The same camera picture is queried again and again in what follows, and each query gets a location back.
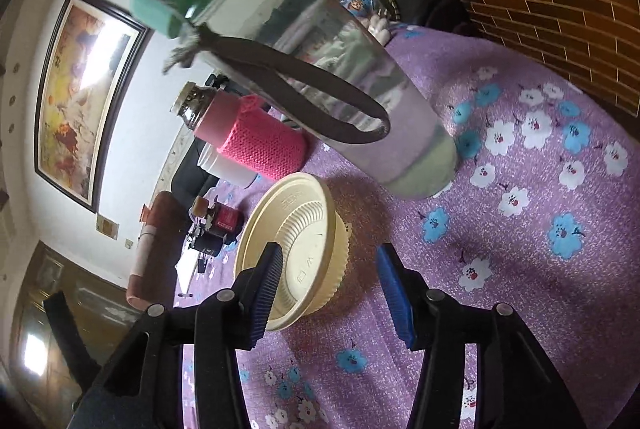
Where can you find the grey and white gloves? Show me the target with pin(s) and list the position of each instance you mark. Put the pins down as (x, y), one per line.
(379, 26)

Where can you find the white plastic jar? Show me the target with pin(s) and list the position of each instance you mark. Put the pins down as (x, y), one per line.
(225, 169)

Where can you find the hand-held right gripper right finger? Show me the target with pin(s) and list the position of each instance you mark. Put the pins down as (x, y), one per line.
(397, 299)

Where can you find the framed wall painting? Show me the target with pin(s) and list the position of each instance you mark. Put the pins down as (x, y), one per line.
(75, 99)

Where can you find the small red container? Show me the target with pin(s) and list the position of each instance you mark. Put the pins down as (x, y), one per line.
(227, 219)

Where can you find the printed plastic bag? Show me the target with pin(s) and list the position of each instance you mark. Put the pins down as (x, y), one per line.
(357, 4)

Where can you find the black leather sofa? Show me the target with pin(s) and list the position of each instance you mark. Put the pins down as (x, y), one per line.
(187, 174)

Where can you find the brown chair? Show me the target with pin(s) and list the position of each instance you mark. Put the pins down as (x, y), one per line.
(160, 249)

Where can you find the yellow wall sticker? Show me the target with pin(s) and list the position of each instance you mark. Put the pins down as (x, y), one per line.
(107, 227)

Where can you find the red paper slip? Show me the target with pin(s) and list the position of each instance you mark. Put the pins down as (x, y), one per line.
(145, 212)

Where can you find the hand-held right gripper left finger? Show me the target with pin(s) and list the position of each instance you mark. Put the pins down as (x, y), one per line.
(265, 294)

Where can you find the clear bottle with green lid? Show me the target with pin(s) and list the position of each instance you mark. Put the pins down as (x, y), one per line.
(310, 34)

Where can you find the small dark metal object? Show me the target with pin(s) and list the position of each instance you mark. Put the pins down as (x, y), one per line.
(205, 236)

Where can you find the dark wooden cabinet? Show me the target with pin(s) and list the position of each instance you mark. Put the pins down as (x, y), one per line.
(75, 274)

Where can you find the beige plastic bowl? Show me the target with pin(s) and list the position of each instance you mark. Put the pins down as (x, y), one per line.
(300, 229)

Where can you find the white notebook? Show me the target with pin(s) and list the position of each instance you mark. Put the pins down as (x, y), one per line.
(187, 271)

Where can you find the pink bottle with knitted sleeve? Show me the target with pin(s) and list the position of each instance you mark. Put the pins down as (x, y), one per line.
(260, 141)

